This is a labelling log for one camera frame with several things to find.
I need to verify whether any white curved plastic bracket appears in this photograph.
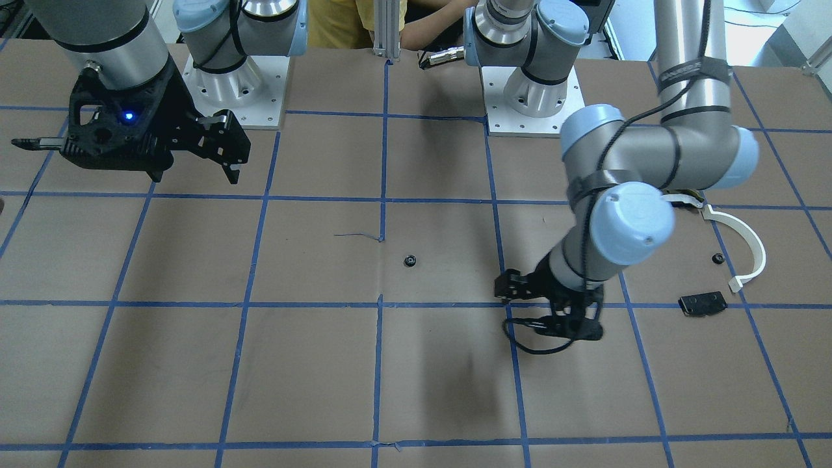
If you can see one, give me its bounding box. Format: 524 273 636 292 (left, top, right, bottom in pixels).
701 204 767 293

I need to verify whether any aluminium frame post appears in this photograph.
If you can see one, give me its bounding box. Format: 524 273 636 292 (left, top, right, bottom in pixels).
372 0 401 63

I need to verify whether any curved brake shoe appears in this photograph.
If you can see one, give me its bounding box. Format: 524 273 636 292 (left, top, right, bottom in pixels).
662 189 705 210

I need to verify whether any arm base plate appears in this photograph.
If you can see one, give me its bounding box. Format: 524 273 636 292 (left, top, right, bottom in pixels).
183 56 291 130
480 66 585 138

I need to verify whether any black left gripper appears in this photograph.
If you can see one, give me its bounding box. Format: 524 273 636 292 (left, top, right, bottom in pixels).
494 254 604 343

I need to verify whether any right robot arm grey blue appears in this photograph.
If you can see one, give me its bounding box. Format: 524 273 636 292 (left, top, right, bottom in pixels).
12 1 308 185

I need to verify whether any man in yellow shirt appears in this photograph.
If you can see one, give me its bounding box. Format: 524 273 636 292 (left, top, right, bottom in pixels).
308 1 478 51

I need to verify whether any black metal brake pad plate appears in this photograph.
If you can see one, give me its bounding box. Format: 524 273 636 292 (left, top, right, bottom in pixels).
678 291 727 318

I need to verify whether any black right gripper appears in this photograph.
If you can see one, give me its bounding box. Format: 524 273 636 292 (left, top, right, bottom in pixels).
60 58 252 184

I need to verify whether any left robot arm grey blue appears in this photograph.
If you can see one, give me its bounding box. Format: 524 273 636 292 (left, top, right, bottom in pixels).
463 1 760 346

